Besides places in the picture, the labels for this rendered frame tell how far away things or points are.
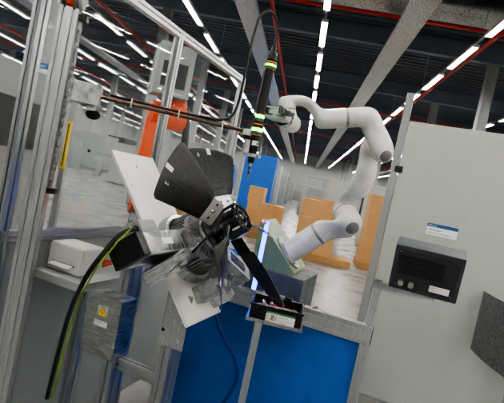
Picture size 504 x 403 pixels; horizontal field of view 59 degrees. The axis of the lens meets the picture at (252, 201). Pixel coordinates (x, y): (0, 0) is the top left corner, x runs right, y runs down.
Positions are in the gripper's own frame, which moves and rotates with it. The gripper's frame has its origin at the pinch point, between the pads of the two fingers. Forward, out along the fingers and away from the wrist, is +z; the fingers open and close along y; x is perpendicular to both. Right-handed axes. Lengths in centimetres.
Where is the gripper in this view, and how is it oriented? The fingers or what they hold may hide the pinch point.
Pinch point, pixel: (270, 108)
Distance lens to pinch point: 184.3
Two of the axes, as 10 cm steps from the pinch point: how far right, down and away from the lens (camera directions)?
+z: -3.6, -0.4, -9.3
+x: 2.0, -9.8, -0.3
